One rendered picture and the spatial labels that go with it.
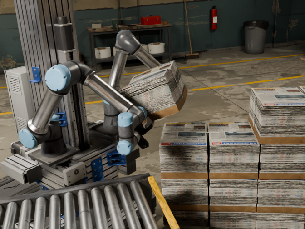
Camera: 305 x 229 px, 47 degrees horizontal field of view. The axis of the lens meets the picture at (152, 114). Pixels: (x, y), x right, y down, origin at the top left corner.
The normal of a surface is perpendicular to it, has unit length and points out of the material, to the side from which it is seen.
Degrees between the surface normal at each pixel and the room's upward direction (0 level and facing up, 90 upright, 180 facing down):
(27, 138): 96
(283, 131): 90
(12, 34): 90
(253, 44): 91
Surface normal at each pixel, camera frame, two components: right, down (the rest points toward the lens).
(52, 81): -0.30, 0.24
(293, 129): -0.09, 0.35
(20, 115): -0.64, 0.29
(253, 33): -0.43, 0.45
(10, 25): 0.25, 0.32
